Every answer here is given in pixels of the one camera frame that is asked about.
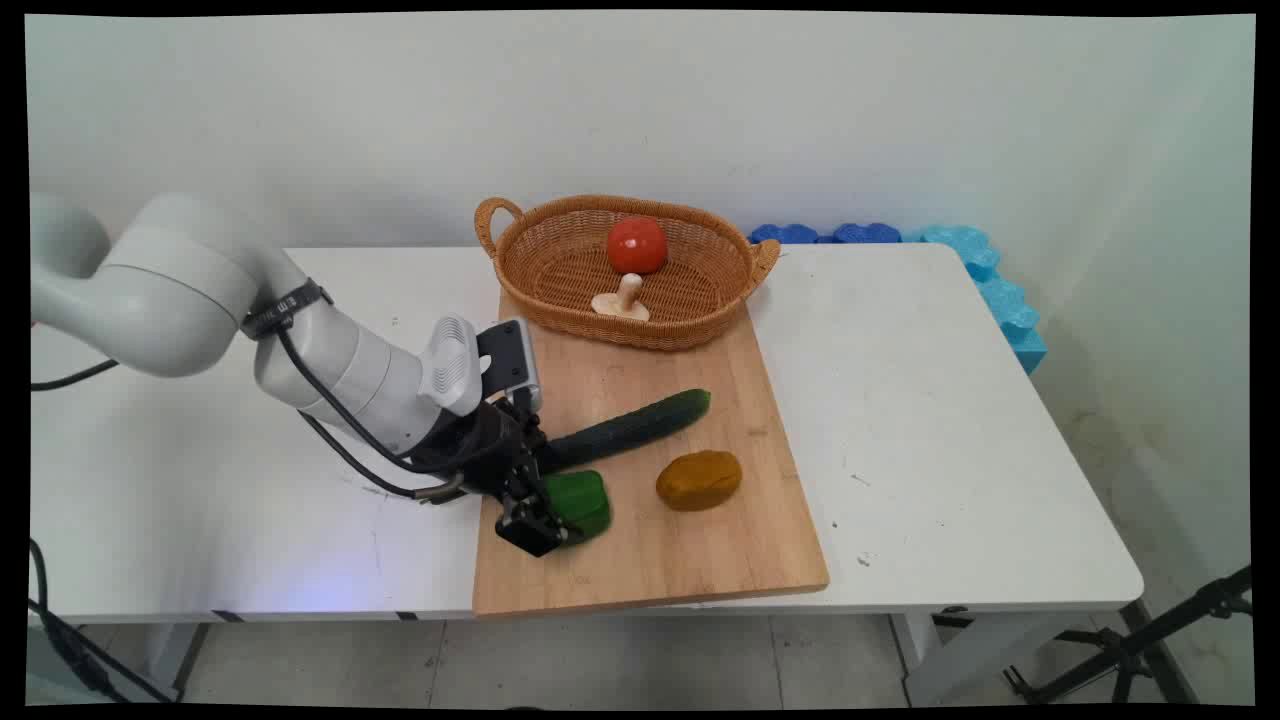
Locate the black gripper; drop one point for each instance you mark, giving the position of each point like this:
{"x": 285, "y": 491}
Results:
{"x": 485, "y": 450}

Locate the dark green toy cucumber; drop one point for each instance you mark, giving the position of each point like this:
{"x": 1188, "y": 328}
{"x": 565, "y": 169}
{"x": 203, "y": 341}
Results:
{"x": 630, "y": 428}

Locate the yellow-brown toy potato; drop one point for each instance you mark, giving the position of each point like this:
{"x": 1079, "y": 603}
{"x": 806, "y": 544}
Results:
{"x": 699, "y": 480}

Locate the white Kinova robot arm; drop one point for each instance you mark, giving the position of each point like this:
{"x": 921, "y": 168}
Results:
{"x": 190, "y": 290}

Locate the green toy bell pepper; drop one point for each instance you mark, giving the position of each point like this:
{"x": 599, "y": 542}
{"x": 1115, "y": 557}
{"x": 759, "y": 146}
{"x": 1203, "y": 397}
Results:
{"x": 585, "y": 500}

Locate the wooden cutting board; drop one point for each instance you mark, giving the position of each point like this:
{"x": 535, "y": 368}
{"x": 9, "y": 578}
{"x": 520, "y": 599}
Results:
{"x": 680, "y": 530}

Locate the beige toy mushroom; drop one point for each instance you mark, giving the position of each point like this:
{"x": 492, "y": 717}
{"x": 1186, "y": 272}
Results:
{"x": 625, "y": 300}

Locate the woven wicker basket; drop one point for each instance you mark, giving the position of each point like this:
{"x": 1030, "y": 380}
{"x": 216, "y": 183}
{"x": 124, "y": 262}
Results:
{"x": 560, "y": 270}

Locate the red toy tomato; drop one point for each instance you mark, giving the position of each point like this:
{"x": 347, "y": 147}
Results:
{"x": 637, "y": 245}

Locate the dark blue foam mat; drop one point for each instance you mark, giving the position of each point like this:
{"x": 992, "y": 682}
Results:
{"x": 868, "y": 232}
{"x": 785, "y": 233}

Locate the white table leg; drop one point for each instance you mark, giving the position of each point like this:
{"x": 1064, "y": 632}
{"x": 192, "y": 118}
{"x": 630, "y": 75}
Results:
{"x": 180, "y": 650}
{"x": 960, "y": 650}

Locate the light blue foam mat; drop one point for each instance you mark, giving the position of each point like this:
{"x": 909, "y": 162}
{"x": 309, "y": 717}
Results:
{"x": 1000, "y": 290}

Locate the black tripod stand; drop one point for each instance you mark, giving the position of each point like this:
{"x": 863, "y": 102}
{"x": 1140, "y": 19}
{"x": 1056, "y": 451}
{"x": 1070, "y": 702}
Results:
{"x": 1130, "y": 650}

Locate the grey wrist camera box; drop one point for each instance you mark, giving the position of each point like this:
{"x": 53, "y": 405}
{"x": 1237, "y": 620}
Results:
{"x": 510, "y": 362}

